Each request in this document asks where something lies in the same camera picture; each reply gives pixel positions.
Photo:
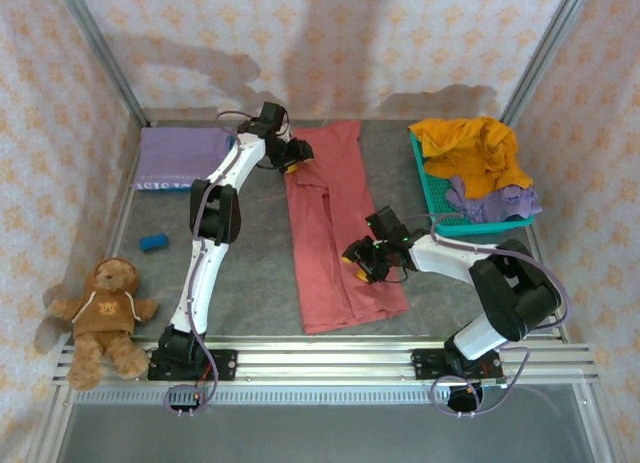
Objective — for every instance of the orange t-shirt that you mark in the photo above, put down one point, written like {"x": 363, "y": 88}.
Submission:
{"x": 475, "y": 153}

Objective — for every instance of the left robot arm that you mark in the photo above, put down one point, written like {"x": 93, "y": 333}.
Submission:
{"x": 205, "y": 268}

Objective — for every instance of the crumpled purple t-shirt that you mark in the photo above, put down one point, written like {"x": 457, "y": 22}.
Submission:
{"x": 495, "y": 203}

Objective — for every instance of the brown teddy bear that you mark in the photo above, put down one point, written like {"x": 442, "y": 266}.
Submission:
{"x": 105, "y": 308}

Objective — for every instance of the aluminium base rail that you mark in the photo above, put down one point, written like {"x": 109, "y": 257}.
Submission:
{"x": 325, "y": 358}

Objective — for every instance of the blue sponge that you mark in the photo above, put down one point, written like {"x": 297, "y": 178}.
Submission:
{"x": 154, "y": 243}

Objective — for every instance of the black mount plate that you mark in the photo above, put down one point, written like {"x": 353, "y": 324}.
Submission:
{"x": 227, "y": 358}
{"x": 425, "y": 365}

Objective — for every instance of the teal plastic basket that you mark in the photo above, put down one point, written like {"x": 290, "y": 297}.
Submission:
{"x": 435, "y": 198}

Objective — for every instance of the folded purple t-shirt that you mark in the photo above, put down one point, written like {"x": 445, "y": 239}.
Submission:
{"x": 175, "y": 153}

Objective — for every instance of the pink t-shirt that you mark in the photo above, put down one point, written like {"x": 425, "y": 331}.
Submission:
{"x": 320, "y": 243}

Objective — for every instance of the aluminium frame post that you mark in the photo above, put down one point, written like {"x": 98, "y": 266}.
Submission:
{"x": 100, "y": 48}
{"x": 545, "y": 48}

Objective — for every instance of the right black mount plate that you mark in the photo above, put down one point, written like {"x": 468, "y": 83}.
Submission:
{"x": 425, "y": 365}

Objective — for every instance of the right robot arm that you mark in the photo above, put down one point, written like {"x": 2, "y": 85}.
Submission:
{"x": 515, "y": 293}

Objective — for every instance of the left black mount plate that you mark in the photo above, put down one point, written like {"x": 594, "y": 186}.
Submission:
{"x": 227, "y": 358}

